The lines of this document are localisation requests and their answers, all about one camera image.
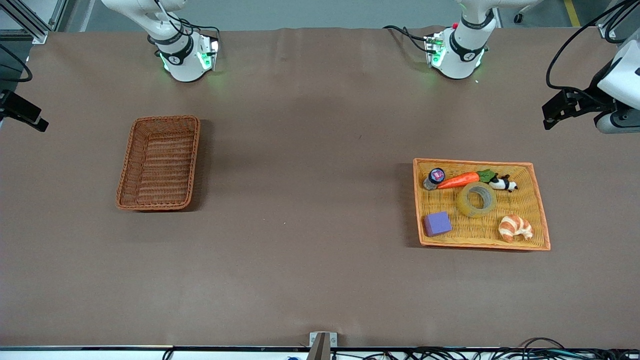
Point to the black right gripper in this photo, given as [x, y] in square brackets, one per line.
[11, 105]

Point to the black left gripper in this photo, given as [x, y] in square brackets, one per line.
[588, 98]

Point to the yellowish clear tape roll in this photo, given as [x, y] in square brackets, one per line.
[465, 205]

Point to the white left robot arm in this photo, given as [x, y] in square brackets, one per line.
[457, 55]

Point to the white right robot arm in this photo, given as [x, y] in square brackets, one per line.
[186, 62]

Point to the brown wicker basket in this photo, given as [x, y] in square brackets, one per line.
[159, 165]

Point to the yellow wicker tray basket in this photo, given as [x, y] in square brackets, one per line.
[475, 227]

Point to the black white panda toy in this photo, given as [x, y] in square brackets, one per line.
[501, 184]

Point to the office chair caster leg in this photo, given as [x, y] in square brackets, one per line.
[520, 18]

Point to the orange toy carrot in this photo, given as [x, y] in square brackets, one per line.
[457, 180]

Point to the toy croissant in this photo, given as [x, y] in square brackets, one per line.
[514, 227]

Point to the small bottle purple cap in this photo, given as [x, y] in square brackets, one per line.
[435, 176]

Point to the purple foam cube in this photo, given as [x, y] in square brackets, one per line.
[438, 223]

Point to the aluminium frame profile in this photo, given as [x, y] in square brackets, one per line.
[30, 22]

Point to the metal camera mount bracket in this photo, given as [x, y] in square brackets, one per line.
[322, 345]

